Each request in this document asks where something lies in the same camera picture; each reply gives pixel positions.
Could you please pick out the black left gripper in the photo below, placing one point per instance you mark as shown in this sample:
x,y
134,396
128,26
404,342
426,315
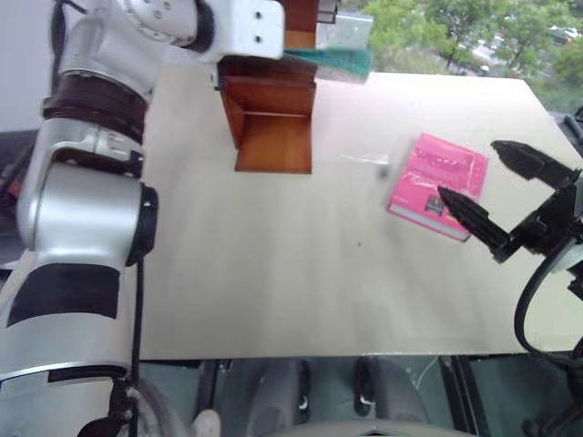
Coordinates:
x,y
218,78

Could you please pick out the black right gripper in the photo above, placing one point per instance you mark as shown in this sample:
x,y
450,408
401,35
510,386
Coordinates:
x,y
553,207

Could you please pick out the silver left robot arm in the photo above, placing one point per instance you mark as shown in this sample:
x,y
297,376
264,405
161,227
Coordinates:
x,y
82,218

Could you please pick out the pink book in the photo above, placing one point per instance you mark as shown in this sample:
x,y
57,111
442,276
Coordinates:
x,y
437,182

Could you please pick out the wooden bookshelf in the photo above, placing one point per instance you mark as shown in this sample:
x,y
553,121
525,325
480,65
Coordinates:
x,y
273,123

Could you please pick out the dark object behind table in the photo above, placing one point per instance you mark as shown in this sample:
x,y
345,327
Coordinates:
x,y
571,129

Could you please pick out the green flat board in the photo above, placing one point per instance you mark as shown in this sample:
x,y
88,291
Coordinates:
x,y
337,58

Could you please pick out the clear plastic box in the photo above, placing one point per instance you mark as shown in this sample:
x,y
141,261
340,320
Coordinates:
x,y
346,32

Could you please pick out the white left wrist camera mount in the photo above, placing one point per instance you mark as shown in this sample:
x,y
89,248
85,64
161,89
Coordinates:
x,y
248,27

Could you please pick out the black table frame leg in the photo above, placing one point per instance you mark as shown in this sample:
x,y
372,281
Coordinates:
x,y
460,396

